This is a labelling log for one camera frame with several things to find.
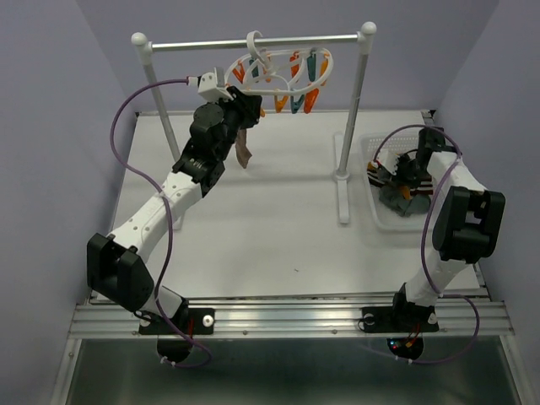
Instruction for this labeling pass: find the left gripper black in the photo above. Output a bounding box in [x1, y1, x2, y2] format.
[208, 86, 261, 160]

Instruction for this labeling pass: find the grey sock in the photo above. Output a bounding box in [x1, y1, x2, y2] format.
[379, 186, 431, 218]

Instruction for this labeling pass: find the beige striped sock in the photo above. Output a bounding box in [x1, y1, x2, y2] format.
[235, 129, 252, 169]

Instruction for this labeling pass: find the white round clip hanger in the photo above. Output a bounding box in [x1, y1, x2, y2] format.
[224, 30, 334, 109]

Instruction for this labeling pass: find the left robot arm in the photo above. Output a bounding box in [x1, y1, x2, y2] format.
[87, 86, 262, 332]

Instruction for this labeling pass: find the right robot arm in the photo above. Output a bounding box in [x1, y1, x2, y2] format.
[388, 126, 505, 329]

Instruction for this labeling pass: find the yellow sock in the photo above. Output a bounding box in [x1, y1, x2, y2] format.
[398, 186, 412, 200]

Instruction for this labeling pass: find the white plastic basket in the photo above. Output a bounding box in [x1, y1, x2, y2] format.
[357, 129, 425, 232]

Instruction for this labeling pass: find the teal clothespin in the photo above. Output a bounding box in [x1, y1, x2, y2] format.
[290, 94, 305, 114]

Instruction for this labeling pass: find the white clothes rack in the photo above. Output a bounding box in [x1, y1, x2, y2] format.
[131, 22, 377, 224]

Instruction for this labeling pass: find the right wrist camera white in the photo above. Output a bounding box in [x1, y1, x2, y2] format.
[367, 150, 400, 175]

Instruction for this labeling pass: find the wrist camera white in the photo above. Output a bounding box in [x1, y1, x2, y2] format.
[367, 150, 400, 175]
[187, 67, 230, 103]

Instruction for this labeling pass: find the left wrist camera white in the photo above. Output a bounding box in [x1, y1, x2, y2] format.
[187, 67, 230, 103]

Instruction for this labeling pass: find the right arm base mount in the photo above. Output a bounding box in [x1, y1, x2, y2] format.
[360, 306, 440, 334]

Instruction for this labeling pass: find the aluminium rail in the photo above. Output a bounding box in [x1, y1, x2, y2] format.
[68, 299, 515, 340]

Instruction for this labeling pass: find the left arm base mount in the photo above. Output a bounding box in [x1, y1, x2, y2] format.
[138, 307, 215, 337]

